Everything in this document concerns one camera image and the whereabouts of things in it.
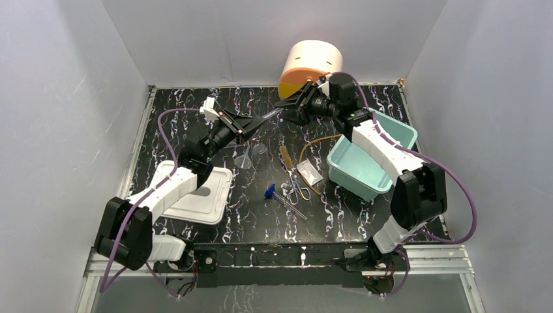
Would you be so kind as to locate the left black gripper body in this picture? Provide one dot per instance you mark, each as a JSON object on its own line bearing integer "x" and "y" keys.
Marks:
{"x": 233, "y": 122}

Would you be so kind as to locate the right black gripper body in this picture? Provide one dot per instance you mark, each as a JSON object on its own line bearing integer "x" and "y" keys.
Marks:
{"x": 307, "y": 100}

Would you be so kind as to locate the test tube blue cap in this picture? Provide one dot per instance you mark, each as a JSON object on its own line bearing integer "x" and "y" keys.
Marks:
{"x": 272, "y": 113}

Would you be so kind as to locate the test tube brush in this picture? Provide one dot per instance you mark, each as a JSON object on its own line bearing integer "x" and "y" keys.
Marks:
{"x": 286, "y": 159}

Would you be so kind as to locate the small white sachet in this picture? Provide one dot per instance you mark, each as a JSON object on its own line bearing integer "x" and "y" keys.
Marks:
{"x": 309, "y": 173}

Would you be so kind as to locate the metal scissors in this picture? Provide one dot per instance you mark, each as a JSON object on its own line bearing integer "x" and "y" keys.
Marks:
{"x": 297, "y": 192}

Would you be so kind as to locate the blue plastic clamp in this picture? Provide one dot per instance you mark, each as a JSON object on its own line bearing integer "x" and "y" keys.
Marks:
{"x": 270, "y": 191}

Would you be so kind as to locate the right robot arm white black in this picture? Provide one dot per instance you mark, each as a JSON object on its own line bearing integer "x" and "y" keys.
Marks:
{"x": 419, "y": 187}

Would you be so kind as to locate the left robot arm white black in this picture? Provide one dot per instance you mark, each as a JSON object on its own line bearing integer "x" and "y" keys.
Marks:
{"x": 125, "y": 234}

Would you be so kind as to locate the small clear beaker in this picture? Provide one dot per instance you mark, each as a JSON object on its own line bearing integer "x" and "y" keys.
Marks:
{"x": 259, "y": 157}

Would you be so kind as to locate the clear plastic funnel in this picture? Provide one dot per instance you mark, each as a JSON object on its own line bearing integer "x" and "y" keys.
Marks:
{"x": 244, "y": 161}

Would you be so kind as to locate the round pastel drawer cabinet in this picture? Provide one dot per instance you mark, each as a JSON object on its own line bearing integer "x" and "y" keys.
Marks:
{"x": 306, "y": 62}

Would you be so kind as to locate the white bin lid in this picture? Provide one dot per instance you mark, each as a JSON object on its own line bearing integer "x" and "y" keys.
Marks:
{"x": 205, "y": 205}

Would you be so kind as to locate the teal plastic bin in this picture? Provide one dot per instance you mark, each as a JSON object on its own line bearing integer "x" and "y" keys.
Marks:
{"x": 353, "y": 169}

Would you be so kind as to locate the glass tube blue tip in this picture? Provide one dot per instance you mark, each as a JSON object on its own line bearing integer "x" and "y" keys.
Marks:
{"x": 290, "y": 206}

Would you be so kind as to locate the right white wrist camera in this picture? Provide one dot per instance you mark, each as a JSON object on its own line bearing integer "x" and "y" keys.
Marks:
{"x": 323, "y": 85}

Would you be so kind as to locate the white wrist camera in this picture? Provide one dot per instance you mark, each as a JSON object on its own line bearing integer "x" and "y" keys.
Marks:
{"x": 207, "y": 109}
{"x": 323, "y": 85}

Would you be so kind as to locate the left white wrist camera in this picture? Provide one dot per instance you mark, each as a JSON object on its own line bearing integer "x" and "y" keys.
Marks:
{"x": 207, "y": 109}

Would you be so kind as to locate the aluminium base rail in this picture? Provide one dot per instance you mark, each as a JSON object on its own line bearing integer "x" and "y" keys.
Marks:
{"x": 218, "y": 265}

